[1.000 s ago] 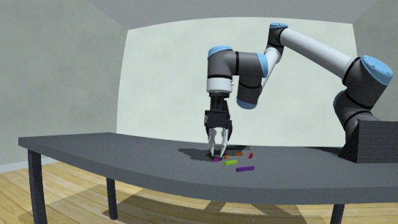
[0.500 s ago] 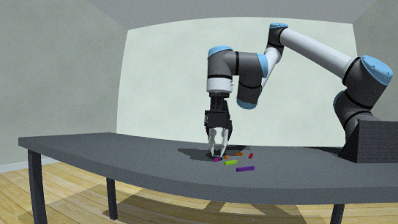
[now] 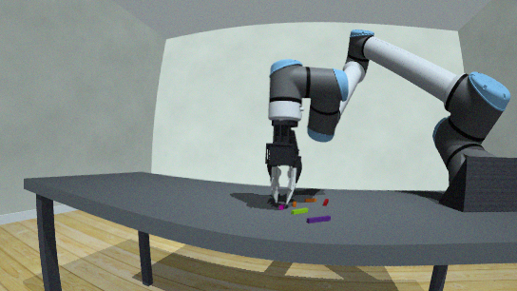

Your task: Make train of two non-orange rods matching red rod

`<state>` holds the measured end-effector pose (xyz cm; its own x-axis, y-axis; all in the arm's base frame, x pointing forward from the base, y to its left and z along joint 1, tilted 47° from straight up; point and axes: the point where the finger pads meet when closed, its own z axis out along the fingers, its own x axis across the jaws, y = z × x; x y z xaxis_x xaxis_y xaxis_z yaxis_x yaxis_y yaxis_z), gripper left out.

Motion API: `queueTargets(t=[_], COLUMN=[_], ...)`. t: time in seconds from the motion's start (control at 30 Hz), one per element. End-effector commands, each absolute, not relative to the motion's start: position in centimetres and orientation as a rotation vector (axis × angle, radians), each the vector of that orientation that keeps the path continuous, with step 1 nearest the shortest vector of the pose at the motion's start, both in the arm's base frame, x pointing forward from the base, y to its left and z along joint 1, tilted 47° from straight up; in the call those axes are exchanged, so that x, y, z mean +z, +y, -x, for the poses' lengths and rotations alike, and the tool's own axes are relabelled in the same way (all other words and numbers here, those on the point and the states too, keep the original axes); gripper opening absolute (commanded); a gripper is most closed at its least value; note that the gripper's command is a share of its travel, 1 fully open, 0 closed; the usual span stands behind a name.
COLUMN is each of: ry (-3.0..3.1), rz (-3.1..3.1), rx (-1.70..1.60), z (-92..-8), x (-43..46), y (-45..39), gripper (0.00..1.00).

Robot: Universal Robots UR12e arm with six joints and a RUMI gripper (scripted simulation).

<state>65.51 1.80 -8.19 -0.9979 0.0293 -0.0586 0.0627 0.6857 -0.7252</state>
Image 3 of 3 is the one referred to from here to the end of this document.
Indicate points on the purple rod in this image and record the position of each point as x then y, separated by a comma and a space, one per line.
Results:
318, 219

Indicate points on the lime green rod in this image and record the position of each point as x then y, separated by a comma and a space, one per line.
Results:
298, 211

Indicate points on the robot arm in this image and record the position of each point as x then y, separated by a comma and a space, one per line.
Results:
475, 101

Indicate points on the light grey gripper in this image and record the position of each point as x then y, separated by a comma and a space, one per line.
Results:
283, 154

